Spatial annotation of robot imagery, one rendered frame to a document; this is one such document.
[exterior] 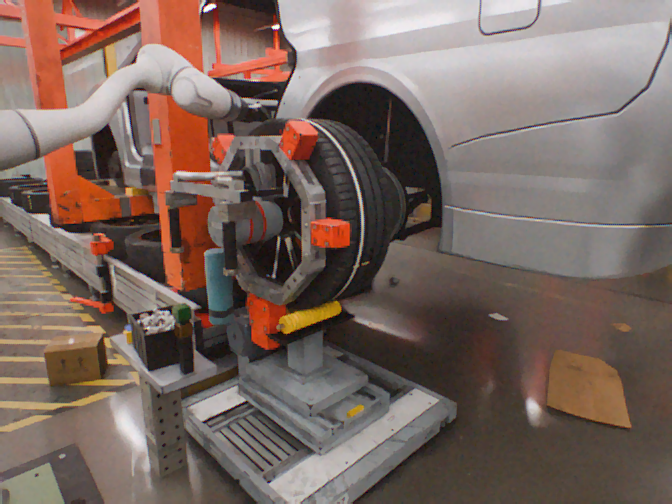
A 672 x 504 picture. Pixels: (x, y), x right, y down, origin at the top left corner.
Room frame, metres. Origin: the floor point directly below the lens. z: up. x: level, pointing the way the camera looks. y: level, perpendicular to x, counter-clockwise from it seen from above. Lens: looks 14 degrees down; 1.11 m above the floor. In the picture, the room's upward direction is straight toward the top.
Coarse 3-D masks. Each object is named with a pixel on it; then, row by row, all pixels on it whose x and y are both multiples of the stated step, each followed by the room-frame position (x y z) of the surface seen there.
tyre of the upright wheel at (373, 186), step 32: (256, 128) 1.55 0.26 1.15; (320, 160) 1.32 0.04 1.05; (352, 160) 1.36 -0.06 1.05; (352, 192) 1.29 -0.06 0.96; (384, 192) 1.39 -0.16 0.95; (352, 224) 1.26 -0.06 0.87; (384, 224) 1.37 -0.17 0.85; (352, 256) 1.28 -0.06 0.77; (384, 256) 1.41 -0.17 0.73; (320, 288) 1.32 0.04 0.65; (352, 288) 1.40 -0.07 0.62
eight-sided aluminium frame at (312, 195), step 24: (240, 144) 1.47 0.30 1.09; (264, 144) 1.38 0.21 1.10; (240, 168) 1.57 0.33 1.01; (288, 168) 1.29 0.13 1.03; (312, 192) 1.24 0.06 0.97; (312, 216) 1.23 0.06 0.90; (240, 264) 1.53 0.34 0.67; (312, 264) 1.23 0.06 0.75; (264, 288) 1.40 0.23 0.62; (288, 288) 1.31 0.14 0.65
